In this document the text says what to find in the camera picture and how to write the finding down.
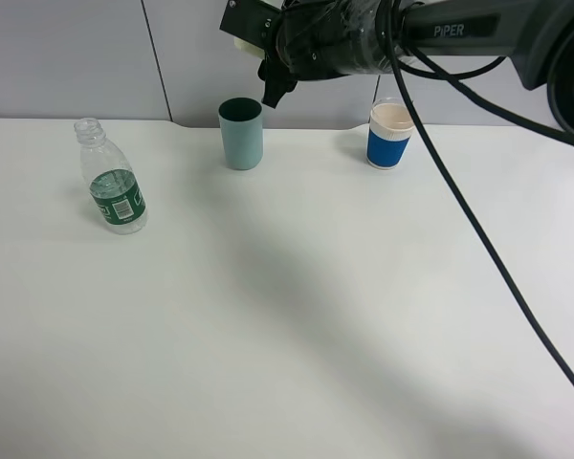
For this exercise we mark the light green plastic cup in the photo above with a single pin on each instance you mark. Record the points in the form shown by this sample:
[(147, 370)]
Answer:
[(249, 48)]

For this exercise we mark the blue sleeved paper cup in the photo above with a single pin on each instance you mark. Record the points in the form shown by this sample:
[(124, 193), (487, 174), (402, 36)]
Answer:
[(390, 128)]

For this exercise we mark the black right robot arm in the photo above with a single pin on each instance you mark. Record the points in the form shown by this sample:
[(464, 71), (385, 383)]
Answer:
[(536, 36)]

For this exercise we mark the teal plastic cup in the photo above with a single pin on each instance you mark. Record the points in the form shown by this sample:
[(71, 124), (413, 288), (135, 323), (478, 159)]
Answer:
[(241, 126)]

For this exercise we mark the clear plastic water bottle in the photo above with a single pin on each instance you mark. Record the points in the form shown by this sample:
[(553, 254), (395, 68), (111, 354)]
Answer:
[(110, 179)]

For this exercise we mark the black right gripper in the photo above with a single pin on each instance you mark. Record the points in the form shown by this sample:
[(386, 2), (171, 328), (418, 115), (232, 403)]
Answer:
[(299, 41)]

